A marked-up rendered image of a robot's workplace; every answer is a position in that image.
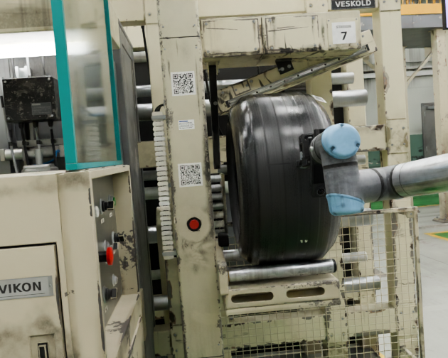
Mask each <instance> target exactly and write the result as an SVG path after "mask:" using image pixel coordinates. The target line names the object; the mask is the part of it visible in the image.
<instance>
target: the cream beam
mask: <svg viewBox="0 0 448 358"><path fill-rule="evenodd" d="M349 21H355V24H356V43H341V44H333V36H332V24H331V23H335V22H349ZM200 38H201V55H202V65H203V70H207V65H204V61H205V60H220V63H219V65H218V69H221V68H232V67H254V66H267V65H276V62H275V60H276V59H280V58H292V60H303V59H314V58H336V57H348V56H350V55H352V54H354V53H355V52H357V51H358V50H360V49H361V48H362V46H361V22H360V11H333V12H320V13H295V14H281V15H268V16H243V17H230V18H205V19H200Z"/></svg>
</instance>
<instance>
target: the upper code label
mask: <svg viewBox="0 0 448 358"><path fill-rule="evenodd" d="M171 88H172V96H183V95H194V94H196V84H195V74H194V71H185V72H171Z"/></svg>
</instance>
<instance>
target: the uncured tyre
mask: <svg viewBox="0 0 448 358"><path fill-rule="evenodd" d="M330 126H332V123H331V120H330V118H329V116H328V114H327V112H326V110H325V109H324V107H323V106H322V105H321V104H320V103H318V102H317V101H316V100H315V99H314V98H313V97H312V96H311V95H310V94H307V93H303V92H281V93H270V94H249V95H247V96H244V97H241V98H239V100H238V101H236V103H234V105H233V106H232V107H231V108H230V109H229V111H228V122H227V130H226V158H227V172H228V191H229V199H230V211H231V217H232V223H233V231H234V235H235V240H236V242H237V246H238V251H239V253H240V255H241V257H243V258H244V259H245V260H246V261H248V262H249V263H250V264H252V265H253V266H254V265H263V264H278V263H287V262H295V261H311V260H319V259H322V258H323V257H324V256H325V255H326V253H327V252H328V251H329V250H330V248H331V247H332V246H333V245H334V243H335V241H336V239H337V236H338V231H339V227H340V223H341V216H334V215H332V214H331V213H330V212H329V205H328V201H327V199H326V197H318V198H313V197H312V196H311V194H310V192H309V185H310V168H297V167H296V161H298V160H300V150H299V139H298V137H299V136H301V135H302V134H309V133H313V132H314V129H327V128H328V127H330ZM274 163H290V164H283V165H273V166H266V165H265V164H274ZM303 238H309V243H308V244H299V239H303Z"/></svg>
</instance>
